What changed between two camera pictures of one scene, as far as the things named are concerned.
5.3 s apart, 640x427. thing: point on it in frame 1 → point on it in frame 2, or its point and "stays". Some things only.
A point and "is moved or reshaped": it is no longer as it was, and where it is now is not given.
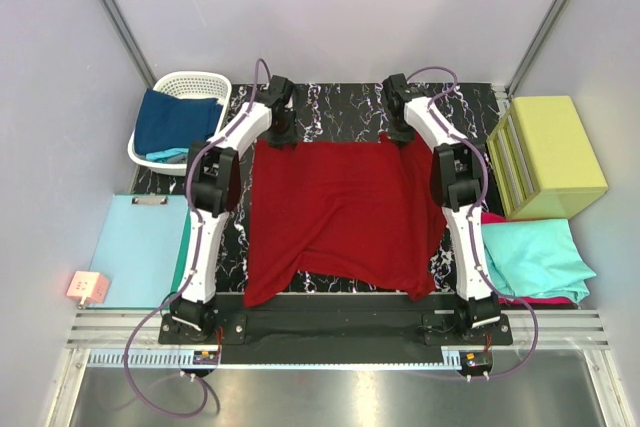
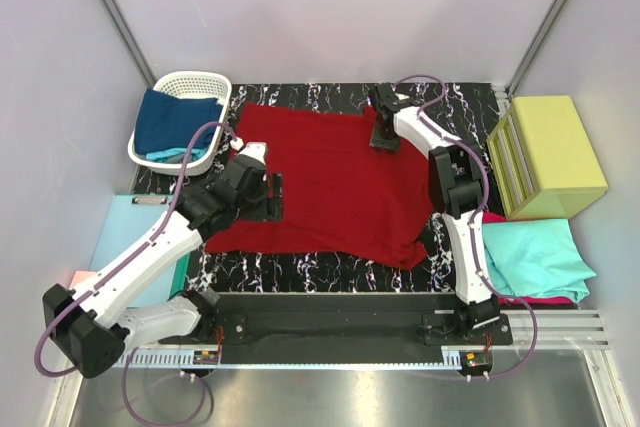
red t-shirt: [367, 213] is moved or reshaped
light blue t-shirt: [170, 156] stays
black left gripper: [283, 135] → [273, 197]
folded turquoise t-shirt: [538, 259] stays
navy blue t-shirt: [165, 121] stays
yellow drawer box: [543, 160] stays
